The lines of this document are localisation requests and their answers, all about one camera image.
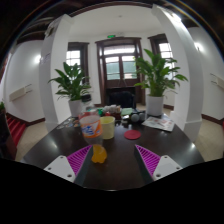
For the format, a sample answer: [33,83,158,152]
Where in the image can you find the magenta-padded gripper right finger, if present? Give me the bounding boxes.
[133,143,184,185]

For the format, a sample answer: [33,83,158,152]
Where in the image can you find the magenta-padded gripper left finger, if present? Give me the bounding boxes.
[43,144,94,188]

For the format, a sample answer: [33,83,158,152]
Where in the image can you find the clear orange soda bottle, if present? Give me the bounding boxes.
[78,94,108,164]

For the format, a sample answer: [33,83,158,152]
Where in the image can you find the printed paper magazine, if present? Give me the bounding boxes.
[141,114,176,133]

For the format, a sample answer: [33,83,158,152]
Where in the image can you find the flat round red coaster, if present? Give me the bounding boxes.
[123,129,142,141]

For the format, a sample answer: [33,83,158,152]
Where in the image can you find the red carpeted stairs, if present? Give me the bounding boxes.
[5,113,27,147]

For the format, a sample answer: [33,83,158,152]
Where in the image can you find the pale yellow paper cup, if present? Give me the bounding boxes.
[99,115,116,140]

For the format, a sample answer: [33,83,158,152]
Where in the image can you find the green notebook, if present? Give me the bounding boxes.
[120,107,134,117]

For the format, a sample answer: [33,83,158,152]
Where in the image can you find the black chair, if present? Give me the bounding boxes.
[107,87,137,109]

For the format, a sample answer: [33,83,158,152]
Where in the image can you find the small potted leafy plant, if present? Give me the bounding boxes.
[48,61,93,118]

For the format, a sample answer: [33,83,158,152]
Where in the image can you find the large potted leafy plant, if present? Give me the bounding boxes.
[134,48,189,118]

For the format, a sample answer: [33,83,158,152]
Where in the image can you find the wide dark-framed window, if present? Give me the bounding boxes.
[65,41,90,84]

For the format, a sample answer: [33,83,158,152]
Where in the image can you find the dark wooden glazed double door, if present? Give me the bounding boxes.
[95,37,146,107]

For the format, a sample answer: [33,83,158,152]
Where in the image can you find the narrow dark-framed window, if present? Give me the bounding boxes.
[147,33,175,62]

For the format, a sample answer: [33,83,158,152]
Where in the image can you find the long white wall heater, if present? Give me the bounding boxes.
[8,83,33,102]

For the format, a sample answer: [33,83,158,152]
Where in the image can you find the short white wall heater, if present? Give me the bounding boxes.
[210,73,224,90]

